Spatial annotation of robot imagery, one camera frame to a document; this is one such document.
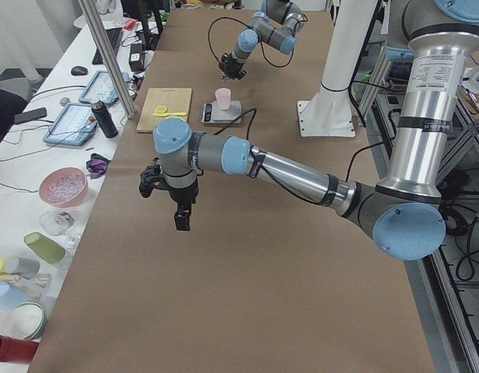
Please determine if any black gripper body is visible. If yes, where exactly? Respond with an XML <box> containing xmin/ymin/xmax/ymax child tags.
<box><xmin>218</xmin><ymin>53</ymin><xmax>246</xmax><ymax>80</ymax></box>
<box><xmin>168</xmin><ymin>183</ymin><xmax>199</xmax><ymax>212</ymax></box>

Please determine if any blue teach pendant near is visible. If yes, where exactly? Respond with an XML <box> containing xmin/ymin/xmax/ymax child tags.
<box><xmin>43</xmin><ymin>103</ymin><xmax>97</xmax><ymax>147</ymax></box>

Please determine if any red cylinder cup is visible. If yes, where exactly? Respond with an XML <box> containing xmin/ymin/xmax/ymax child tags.
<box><xmin>0</xmin><ymin>335</ymin><xmax>39</xmax><ymax>364</ymax></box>

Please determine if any aluminium frame post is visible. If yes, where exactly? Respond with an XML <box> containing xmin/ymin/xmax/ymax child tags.
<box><xmin>78</xmin><ymin>0</ymin><xmax>136</xmax><ymax>119</ymax></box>

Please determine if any silver kitchen scale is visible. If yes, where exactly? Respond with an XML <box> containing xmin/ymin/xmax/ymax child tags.
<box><xmin>200</xmin><ymin>100</ymin><xmax>242</xmax><ymax>124</ymax></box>

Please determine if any white green bowl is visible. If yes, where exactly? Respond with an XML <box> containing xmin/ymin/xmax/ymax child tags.
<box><xmin>3</xmin><ymin>302</ymin><xmax>47</xmax><ymax>340</ymax></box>

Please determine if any blue teach pendant far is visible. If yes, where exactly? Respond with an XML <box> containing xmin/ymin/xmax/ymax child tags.
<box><xmin>78</xmin><ymin>70</ymin><xmax>118</xmax><ymax>106</ymax></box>

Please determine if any light blue cup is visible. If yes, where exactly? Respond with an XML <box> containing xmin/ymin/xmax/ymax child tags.
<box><xmin>0</xmin><ymin>283</ymin><xmax>27</xmax><ymax>311</ymax></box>

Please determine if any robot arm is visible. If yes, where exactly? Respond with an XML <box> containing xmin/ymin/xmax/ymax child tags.
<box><xmin>153</xmin><ymin>1</ymin><xmax>479</xmax><ymax>261</ymax></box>
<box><xmin>218</xmin><ymin>1</ymin><xmax>307</xmax><ymax>80</ymax></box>

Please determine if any black power box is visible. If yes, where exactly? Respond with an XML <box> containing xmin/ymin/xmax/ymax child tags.
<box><xmin>129</xmin><ymin>43</ymin><xmax>145</xmax><ymax>72</ymax></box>

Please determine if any wine glass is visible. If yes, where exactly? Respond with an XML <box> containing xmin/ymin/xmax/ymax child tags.
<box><xmin>39</xmin><ymin>211</ymin><xmax>82</xmax><ymax>250</ymax></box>

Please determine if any blue teach pendant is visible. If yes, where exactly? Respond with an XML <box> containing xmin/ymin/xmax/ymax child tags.
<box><xmin>43</xmin><ymin>103</ymin><xmax>97</xmax><ymax>147</ymax></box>
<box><xmin>78</xmin><ymin>70</ymin><xmax>118</xmax><ymax>106</ymax></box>

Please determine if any green plastic cup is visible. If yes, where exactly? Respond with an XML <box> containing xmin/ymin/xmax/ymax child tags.
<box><xmin>23</xmin><ymin>232</ymin><xmax>65</xmax><ymax>264</ymax></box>

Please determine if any black keyboard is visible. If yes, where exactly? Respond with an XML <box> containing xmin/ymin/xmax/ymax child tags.
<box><xmin>92</xmin><ymin>26</ymin><xmax>124</xmax><ymax>66</ymax></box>

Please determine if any grey cup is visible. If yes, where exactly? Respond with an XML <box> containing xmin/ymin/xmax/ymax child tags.
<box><xmin>4</xmin><ymin>256</ymin><xmax>40</xmax><ymax>280</ymax></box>

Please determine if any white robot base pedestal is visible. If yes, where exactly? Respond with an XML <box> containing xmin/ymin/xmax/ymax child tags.
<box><xmin>298</xmin><ymin>0</ymin><xmax>379</xmax><ymax>138</ymax></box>

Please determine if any wooden cutting board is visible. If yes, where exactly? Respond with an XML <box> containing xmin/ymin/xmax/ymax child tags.
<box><xmin>136</xmin><ymin>88</ymin><xmax>193</xmax><ymax>134</ymax></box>

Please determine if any pink plastic cup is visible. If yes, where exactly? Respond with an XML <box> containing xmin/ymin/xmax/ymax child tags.
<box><xmin>215</xmin><ymin>88</ymin><xmax>231</xmax><ymax>110</ymax></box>

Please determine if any black thermos bottle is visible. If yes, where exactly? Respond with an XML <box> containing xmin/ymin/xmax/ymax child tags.
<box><xmin>90</xmin><ymin>98</ymin><xmax>118</xmax><ymax>138</ymax></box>

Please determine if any black computer mouse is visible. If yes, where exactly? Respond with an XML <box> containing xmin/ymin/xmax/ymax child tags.
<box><xmin>71</xmin><ymin>65</ymin><xmax>89</xmax><ymax>76</ymax></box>

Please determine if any pink bowl with ice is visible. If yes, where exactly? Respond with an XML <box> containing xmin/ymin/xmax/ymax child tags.
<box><xmin>39</xmin><ymin>167</ymin><xmax>89</xmax><ymax>208</ymax></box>

